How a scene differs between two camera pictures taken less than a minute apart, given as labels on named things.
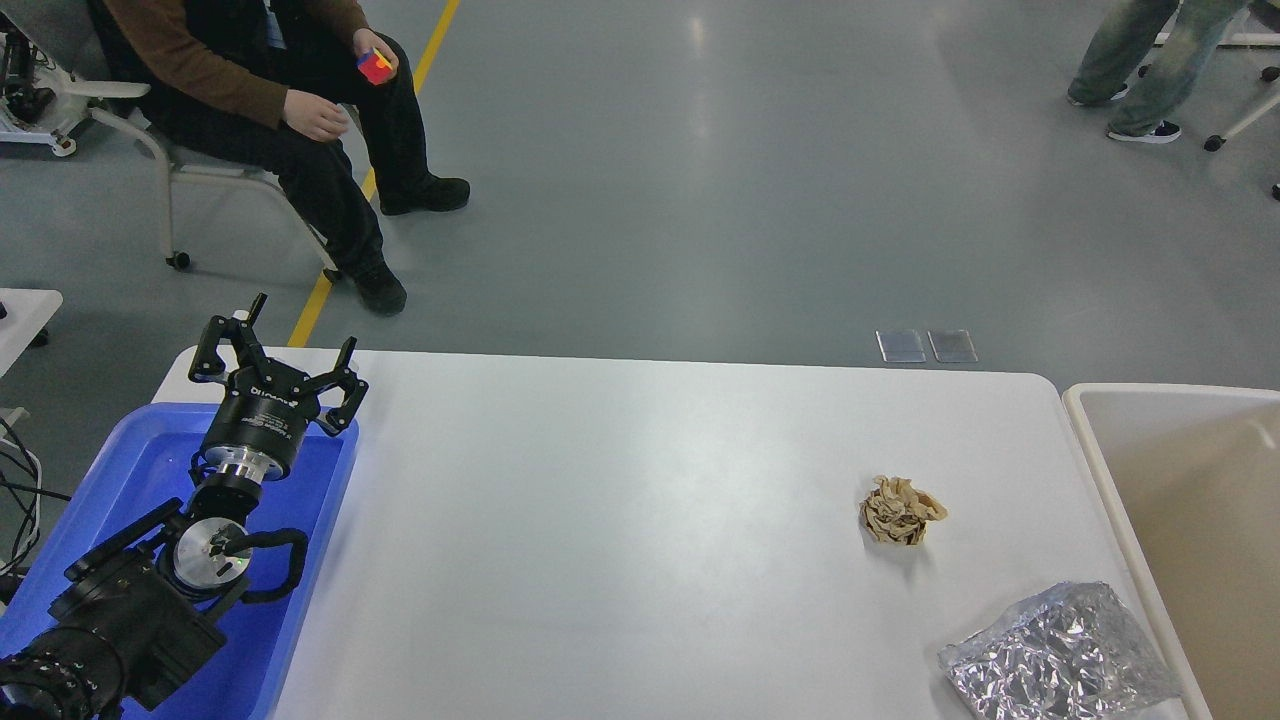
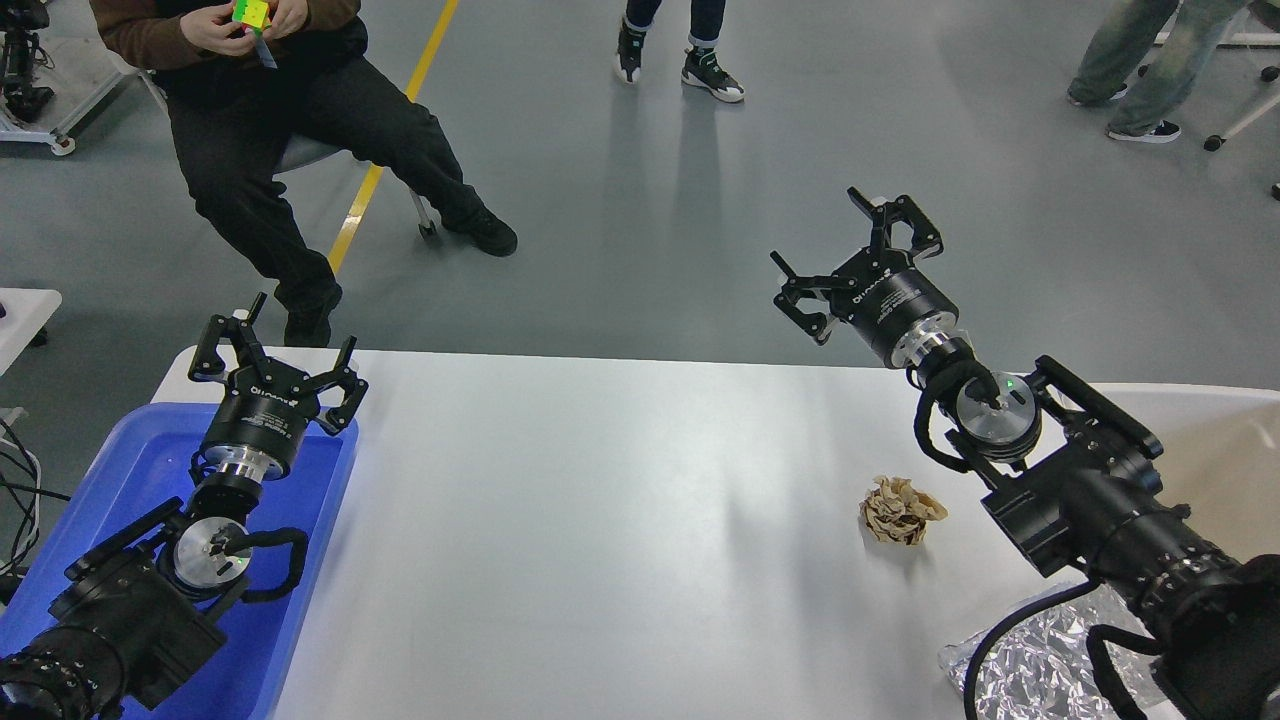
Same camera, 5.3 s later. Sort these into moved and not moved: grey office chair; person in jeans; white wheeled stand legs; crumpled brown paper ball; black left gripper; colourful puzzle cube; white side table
Moved: grey office chair; colourful puzzle cube
Not moved: black left gripper; white wheeled stand legs; crumpled brown paper ball; white side table; person in jeans
